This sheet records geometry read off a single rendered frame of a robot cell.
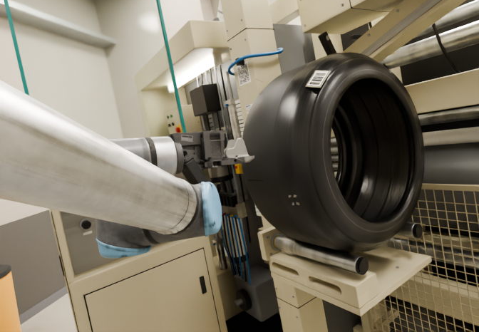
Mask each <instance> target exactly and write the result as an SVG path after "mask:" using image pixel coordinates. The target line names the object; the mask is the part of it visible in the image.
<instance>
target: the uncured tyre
mask: <svg viewBox="0 0 479 332"><path fill-rule="evenodd" d="M315 71H330V73H329V75H328V76H327V78H326V80H325V81H324V83H323V84H322V86H321V87H320V88H312V87H306V84H307V83H308V82H309V80H310V78H311V77H312V75H313V74H314V72H315ZM331 128H332V130H333V131H334V135H335V138H336V143H337V147H338V156H339V161H338V169H337V174H336V178H335V175H334V170H333V166H332V161H331ZM242 139H243V140H244V143H245V146H246V148H247V153H248V155H249V156H253V155H254V159H253V160H252V161H251V162H246V163H242V167H243V173H244V178H245V182H246V184H247V188H248V190H249V193H250V195H251V198H252V200H253V202H254V203H255V205H256V207H257V209H258V210H259V211H260V213H261V214H262V216H263V217H264V218H265V219H266V220H267V221H268V222H269V223H270V224H271V225H272V226H273V227H275V228H276V229H278V230H279V231H280V232H281V233H283V234H285V235H287V236H288V237H291V238H292V239H296V240H299V241H301V242H306V243H310V244H312V243H315V244H319V245H321V246H323V247H326V248H329V249H334V250H337V251H342V252H350V253H352V252H362V251H371V250H373V249H376V248H379V247H380V246H382V245H384V244H385V243H386V242H387V241H389V240H390V239H391V238H392V237H393V236H394V235H396V234H397V233H398V232H399V231H400V230H401V229H402V228H403V227H404V226H405V224H406V223H407V221H408V220H409V219H410V217H411V215H412V214H413V211H414V209H415V207H416V204H417V202H418V198H419V196H420V193H421V187H422V183H423V173H424V144H423V134H422V129H421V124H420V120H419V118H418V113H417V111H416V108H415V105H414V104H413V101H412V99H411V97H410V95H409V93H408V91H407V90H406V88H405V86H404V85H403V84H402V82H401V81H400V80H399V79H398V77H397V76H396V75H395V74H394V73H393V72H391V71H390V70H389V69H388V68H387V67H385V66H383V65H382V64H380V63H379V62H378V61H375V60H374V59H372V58H370V57H368V56H366V55H364V54H361V53H352V52H349V53H333V54H330V55H328V56H324V57H322V58H319V59H317V60H315V61H312V62H310V63H307V64H304V65H303V66H300V67H298V68H295V69H292V70H290V71H287V72H285V73H283V74H281V75H280V76H278V77H276V78H275V79H274V80H273V81H272V82H271V83H269V84H268V85H267V86H266V87H265V88H264V89H263V91H262V92H261V93H260V94H259V95H258V96H257V98H256V100H255V101H254V103H253V104H252V107H251V108H250V111H249V113H248V116H247V119H246V122H245V125H244V131H243V136H242ZM249 180H263V181H249ZM293 192H296V193H297V195H298V198H299V201H300V203H301V205H302V207H292V205H291V203H290V201H289V198H288V196H287V193H293ZM311 242H312V243H311Z"/></svg>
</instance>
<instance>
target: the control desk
mask: <svg viewBox="0 0 479 332"><path fill-rule="evenodd" d="M49 212H50V216H51V221H52V225H53V230H54V234H55V238H56V243H57V247H58V253H59V259H60V263H61V268H62V272H63V275H64V278H65V282H66V287H67V291H68V297H69V300H70V303H71V309H72V312H73V318H74V322H75V325H76V331H77V332H228V331H227V324H226V320H225V314H224V310H223V306H222V299H221V296H220V289H219V285H218V281H217V275H216V271H215V264H214V260H213V256H212V250H211V246H210V239H209V236H208V237H205V236H203V237H195V238H190V239H182V240H177V241H173V242H165V243H160V244H154V245H152V248H151V250H150V251H149V252H147V253H144V254H140V255H136V256H129V257H122V258H114V259H109V258H105V257H102V256H101V255H100V253H99V249H98V242H97V241H96V237H97V234H96V221H95V218H92V217H85V216H81V215H77V214H71V213H67V212H62V211H58V210H54V209H49Z"/></svg>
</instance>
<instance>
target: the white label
mask: <svg viewBox="0 0 479 332"><path fill-rule="evenodd" d="M329 73H330V71H315V72H314V74H313V75H312V77H311V78H310V80H309V82H308V83H307V84H306V87H312V88H320V87H321V86H322V84H323V83H324V81H325V80H326V78H327V76H328V75H329Z"/></svg>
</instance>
